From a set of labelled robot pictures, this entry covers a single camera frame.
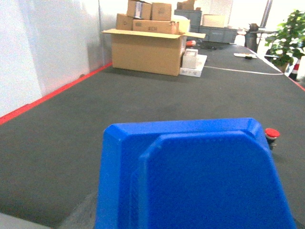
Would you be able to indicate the blue plastic block part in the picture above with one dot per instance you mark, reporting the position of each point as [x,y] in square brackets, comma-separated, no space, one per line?
[197,174]

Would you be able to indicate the white flat box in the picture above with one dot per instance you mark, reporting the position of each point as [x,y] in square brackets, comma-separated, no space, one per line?
[201,60]

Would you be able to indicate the large open cardboard box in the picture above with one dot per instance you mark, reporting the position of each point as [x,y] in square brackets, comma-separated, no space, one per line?
[149,52]

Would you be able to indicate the small white box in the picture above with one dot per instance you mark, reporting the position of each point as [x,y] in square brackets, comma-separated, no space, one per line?
[190,58]

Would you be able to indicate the long cardboard box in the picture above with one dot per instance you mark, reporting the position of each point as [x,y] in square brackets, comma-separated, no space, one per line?
[167,27]

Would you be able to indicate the small cardboard box left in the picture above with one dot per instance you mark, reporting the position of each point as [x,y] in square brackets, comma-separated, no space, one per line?
[124,22]

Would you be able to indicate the grey plastic crate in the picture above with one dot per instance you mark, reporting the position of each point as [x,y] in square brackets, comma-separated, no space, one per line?
[216,34]

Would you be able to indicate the cardboard box top right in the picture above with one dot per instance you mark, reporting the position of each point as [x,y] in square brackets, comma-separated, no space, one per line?
[161,11]

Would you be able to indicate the cardboard box top left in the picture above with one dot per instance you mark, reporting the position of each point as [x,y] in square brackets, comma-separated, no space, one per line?
[139,9]

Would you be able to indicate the green potted plant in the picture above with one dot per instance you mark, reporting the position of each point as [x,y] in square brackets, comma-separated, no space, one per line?
[288,41]

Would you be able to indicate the red push button switch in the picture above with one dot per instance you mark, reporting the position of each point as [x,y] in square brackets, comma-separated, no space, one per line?
[271,136]

